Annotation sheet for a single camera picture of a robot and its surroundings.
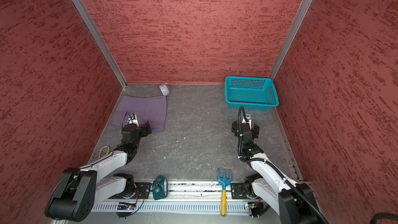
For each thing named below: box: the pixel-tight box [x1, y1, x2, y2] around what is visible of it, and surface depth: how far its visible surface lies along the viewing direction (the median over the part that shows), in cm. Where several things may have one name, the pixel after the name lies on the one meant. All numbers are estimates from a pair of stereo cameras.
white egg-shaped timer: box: [158, 84, 170, 96], surface depth 111 cm
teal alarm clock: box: [152, 174, 168, 201], surface depth 70 cm
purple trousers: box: [111, 94, 168, 131], surface depth 108 cm
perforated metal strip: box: [91, 201, 247, 214], surface depth 72 cm
